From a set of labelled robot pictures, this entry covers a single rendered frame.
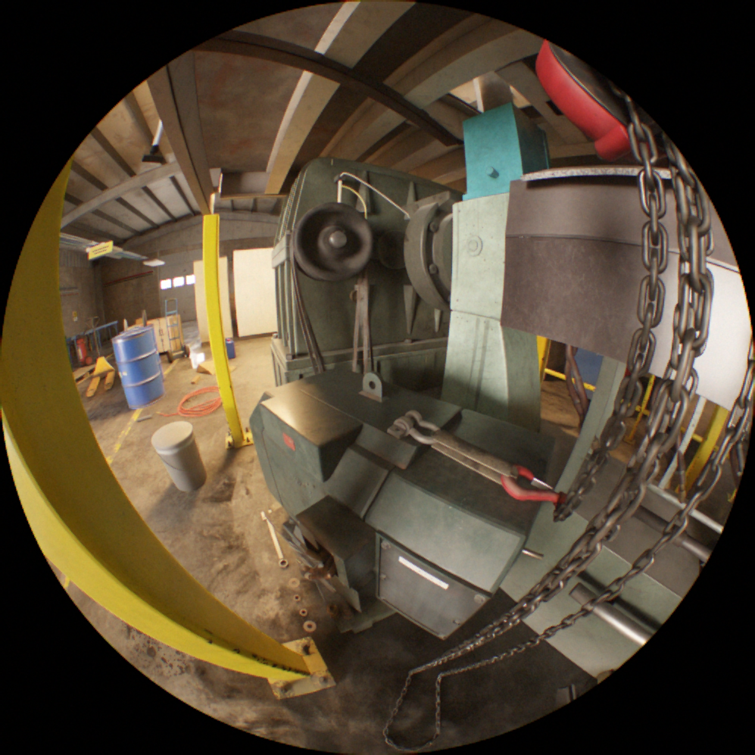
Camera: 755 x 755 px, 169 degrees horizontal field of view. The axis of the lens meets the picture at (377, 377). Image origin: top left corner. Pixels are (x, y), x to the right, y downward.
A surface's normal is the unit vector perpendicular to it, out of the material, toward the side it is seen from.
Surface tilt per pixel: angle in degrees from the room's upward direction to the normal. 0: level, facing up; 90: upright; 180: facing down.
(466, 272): 90
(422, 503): 45
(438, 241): 84
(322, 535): 0
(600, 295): 90
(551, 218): 78
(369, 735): 0
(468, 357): 90
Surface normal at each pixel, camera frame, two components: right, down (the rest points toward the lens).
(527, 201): -0.85, -0.03
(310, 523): 0.01, -0.93
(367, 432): -0.48, -0.43
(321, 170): 0.49, 0.32
